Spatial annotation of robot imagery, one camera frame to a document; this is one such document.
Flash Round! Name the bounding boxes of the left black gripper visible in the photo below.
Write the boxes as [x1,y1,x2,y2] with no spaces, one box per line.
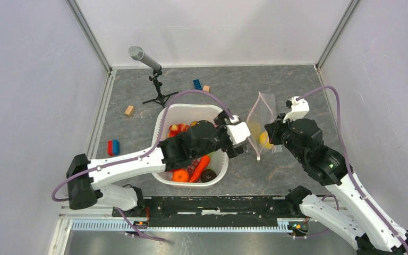
[192,109,248,160]

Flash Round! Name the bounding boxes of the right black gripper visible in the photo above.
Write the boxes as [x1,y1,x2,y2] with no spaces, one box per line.
[265,113,306,163]

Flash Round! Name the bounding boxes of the strawberry bunch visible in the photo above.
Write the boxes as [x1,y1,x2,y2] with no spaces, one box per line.
[167,123,190,138]

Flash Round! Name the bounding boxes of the yellow pear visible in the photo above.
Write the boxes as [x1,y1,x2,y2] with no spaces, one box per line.
[259,131,274,149]

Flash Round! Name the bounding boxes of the white plastic basket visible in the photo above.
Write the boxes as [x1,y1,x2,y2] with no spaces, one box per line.
[152,104,228,189]

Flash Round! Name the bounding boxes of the clear zip top bag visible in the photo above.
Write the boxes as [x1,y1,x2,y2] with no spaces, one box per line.
[246,92,283,162]

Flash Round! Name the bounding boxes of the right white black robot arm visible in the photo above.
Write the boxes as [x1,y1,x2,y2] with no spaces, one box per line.
[265,116,408,254]

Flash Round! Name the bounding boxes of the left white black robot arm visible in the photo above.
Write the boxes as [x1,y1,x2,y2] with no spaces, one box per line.
[66,121,251,217]

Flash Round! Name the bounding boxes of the orange carrot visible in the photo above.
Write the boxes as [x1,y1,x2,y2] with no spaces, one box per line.
[189,155,211,183]

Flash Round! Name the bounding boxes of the purple grapes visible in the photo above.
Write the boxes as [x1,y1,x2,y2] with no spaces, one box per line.
[186,159,199,176]

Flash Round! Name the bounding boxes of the dark avocado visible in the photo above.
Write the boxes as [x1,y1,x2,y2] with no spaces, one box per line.
[200,168,217,183]

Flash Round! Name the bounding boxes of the orange tangerine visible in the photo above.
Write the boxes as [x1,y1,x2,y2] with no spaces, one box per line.
[172,169,190,182]

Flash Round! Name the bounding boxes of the small wooden cube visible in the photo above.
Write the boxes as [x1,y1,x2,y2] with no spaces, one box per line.
[202,86,210,93]

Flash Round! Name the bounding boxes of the wooden block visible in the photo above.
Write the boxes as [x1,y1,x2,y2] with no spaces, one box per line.
[124,105,134,117]

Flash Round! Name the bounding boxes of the red blue toy brick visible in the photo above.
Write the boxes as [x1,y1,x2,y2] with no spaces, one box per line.
[107,139,121,157]

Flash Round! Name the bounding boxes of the grey microphone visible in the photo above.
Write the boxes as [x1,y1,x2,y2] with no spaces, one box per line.
[128,46,162,71]

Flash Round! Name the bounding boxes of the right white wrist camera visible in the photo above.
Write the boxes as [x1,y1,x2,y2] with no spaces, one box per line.
[283,96,310,123]

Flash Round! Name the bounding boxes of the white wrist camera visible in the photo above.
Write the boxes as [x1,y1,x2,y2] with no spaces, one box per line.
[214,111,251,148]
[283,96,310,123]

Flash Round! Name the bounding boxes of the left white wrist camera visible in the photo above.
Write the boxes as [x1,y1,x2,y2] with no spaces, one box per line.
[214,111,251,148]

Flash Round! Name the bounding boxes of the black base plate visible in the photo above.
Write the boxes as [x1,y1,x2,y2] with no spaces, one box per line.
[124,195,305,227]

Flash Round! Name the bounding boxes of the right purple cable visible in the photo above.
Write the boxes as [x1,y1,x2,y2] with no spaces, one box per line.
[295,85,408,255]

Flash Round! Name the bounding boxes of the purple cable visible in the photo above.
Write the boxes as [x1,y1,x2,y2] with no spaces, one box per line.
[295,85,408,255]
[52,89,236,202]

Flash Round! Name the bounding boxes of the white cable duct rail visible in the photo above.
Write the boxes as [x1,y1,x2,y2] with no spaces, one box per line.
[71,219,293,233]

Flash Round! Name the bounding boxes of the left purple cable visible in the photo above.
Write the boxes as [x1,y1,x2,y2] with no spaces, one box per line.
[52,89,236,202]

